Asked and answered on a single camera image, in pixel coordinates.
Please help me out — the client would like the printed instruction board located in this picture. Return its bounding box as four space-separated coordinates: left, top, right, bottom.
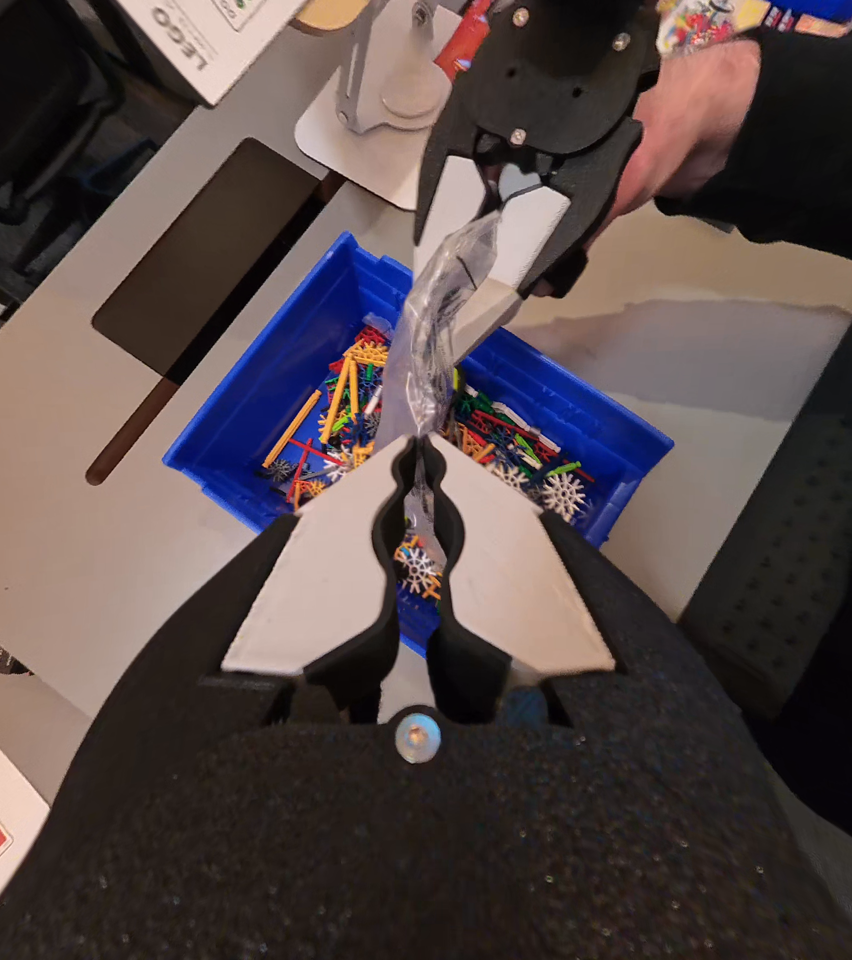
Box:
111 0 308 106

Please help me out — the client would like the person's right forearm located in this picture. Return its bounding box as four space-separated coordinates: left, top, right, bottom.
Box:
654 18 852 267

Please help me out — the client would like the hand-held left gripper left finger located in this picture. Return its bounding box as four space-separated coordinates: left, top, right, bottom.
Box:
221 437 419 710

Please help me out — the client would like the printed toy packaging bag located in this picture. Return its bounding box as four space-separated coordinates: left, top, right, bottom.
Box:
432 0 850 76

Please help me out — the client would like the person's right hand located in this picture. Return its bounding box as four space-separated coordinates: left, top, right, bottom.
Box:
612 36 762 228

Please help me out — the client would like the clear plastic bag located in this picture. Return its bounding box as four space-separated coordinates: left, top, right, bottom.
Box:
381 210 505 541

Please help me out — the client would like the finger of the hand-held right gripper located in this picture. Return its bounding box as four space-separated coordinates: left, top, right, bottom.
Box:
456 182 573 363
429 153 493 252

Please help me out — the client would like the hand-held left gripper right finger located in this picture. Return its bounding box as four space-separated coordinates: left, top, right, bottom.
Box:
420 435 616 710

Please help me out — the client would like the person's black-clad torso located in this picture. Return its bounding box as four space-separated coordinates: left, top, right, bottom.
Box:
741 660 852 882

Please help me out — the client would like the pile of colourful construction pieces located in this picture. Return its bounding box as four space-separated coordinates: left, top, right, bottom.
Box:
261 326 595 601

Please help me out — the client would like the black perforated panel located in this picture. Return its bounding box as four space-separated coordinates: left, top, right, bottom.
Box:
679 270 852 723

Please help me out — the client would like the white book stand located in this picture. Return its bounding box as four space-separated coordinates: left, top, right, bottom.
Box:
294 0 475 213

